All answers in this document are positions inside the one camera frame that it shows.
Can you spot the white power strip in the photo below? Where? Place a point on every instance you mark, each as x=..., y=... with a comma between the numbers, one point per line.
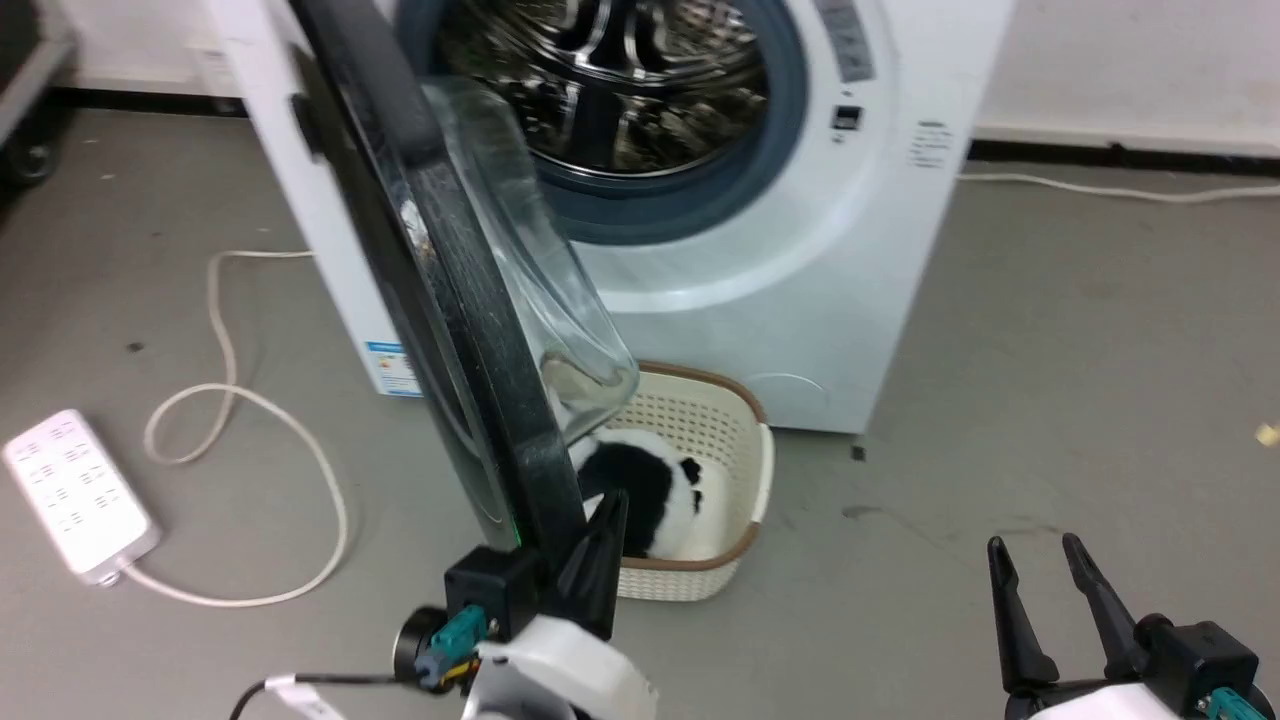
x=75, y=490

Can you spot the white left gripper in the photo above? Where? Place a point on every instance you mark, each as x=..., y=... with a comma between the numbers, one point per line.
x=560, y=675

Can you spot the black and white panda plush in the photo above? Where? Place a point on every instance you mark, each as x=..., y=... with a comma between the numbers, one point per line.
x=640, y=485

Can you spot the black wheeled cart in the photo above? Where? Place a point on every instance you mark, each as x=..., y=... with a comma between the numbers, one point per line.
x=25, y=90

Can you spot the white front-load washing machine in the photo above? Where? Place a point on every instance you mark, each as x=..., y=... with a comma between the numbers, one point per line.
x=860, y=280

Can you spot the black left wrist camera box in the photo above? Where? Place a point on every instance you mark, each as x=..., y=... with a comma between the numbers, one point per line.
x=495, y=590

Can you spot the small yellow tape scrap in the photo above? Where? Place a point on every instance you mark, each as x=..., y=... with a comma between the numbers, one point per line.
x=1268, y=433

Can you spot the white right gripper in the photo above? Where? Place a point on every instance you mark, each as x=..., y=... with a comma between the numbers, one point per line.
x=1100, y=703

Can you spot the blue-grey rubber door gasket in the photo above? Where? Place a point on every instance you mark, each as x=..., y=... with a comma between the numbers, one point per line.
x=780, y=120

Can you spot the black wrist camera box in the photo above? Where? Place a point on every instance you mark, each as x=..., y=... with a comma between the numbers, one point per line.
x=495, y=590
x=1200, y=660

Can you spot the blue energy label sticker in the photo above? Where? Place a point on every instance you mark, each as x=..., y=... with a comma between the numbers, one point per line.
x=392, y=368

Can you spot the cream plastic laundry basket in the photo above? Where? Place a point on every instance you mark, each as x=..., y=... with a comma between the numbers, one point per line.
x=740, y=470

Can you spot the black-rimmed glass washer door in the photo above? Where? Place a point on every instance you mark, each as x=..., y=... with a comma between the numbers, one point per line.
x=470, y=330

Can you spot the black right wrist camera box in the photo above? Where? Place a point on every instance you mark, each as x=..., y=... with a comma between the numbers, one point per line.
x=1200, y=660

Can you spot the stainless steel washer drum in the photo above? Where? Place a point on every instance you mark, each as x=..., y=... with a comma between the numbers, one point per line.
x=640, y=80

